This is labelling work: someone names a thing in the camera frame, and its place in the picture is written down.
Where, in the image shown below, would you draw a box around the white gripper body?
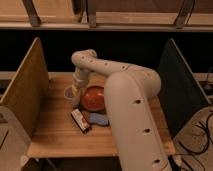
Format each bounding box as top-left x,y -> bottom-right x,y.
73,68 -> 90,88

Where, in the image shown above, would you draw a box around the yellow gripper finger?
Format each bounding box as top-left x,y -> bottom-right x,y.
71,85 -> 78,96

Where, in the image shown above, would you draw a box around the translucent ceramic cup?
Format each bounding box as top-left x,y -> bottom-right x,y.
64,86 -> 81,108

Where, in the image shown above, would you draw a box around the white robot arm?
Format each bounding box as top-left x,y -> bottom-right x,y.
71,49 -> 172,171

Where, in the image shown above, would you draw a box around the orange bowl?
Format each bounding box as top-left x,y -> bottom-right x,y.
80,86 -> 105,112

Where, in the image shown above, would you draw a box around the blue sponge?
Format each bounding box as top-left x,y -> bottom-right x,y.
89,113 -> 109,126

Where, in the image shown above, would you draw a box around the left wooden side panel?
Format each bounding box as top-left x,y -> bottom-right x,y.
0,38 -> 49,144

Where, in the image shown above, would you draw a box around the right dark side panel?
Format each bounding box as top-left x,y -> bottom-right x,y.
158,39 -> 210,138

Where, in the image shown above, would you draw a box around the black floor cables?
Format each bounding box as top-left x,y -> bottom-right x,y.
178,111 -> 213,156

